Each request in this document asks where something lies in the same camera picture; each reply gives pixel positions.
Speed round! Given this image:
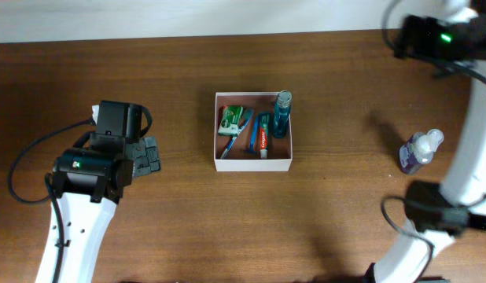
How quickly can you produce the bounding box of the purple foam soap pump bottle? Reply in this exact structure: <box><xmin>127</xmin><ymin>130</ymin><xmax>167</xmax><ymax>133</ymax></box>
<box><xmin>399</xmin><ymin>129</ymin><xmax>444</xmax><ymax>175</ymax></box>

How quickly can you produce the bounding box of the blue disposable razor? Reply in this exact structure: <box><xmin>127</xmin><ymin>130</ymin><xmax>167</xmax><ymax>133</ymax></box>
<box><xmin>245</xmin><ymin>116</ymin><xmax>259</xmax><ymax>154</ymax></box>

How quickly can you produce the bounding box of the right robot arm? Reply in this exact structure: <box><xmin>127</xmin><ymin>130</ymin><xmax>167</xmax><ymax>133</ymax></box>
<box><xmin>363</xmin><ymin>1</ymin><xmax>486</xmax><ymax>282</ymax></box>

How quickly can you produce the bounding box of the blue white toothbrush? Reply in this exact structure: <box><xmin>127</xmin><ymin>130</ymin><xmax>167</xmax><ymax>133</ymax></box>
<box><xmin>219</xmin><ymin>106</ymin><xmax>254</xmax><ymax>160</ymax></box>

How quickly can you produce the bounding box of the blue mouthwash bottle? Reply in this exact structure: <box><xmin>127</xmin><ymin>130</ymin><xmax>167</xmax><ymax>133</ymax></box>
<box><xmin>272</xmin><ymin>90</ymin><xmax>292</xmax><ymax>138</ymax></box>

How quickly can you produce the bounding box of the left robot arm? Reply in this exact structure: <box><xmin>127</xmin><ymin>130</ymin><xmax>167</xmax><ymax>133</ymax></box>
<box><xmin>36</xmin><ymin>101</ymin><xmax>161</xmax><ymax>282</ymax></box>

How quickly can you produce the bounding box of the green Dettol soap bar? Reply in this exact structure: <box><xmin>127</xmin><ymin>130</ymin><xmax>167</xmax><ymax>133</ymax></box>
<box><xmin>218</xmin><ymin>105</ymin><xmax>244</xmax><ymax>136</ymax></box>

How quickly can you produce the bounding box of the white cardboard box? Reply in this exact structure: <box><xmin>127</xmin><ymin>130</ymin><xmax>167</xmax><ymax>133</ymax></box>
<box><xmin>213</xmin><ymin>92</ymin><xmax>293</xmax><ymax>171</ymax></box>

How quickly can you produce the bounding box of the green white toothpaste tube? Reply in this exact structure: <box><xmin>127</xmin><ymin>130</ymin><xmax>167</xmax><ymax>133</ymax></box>
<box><xmin>259</xmin><ymin>112</ymin><xmax>271</xmax><ymax>160</ymax></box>

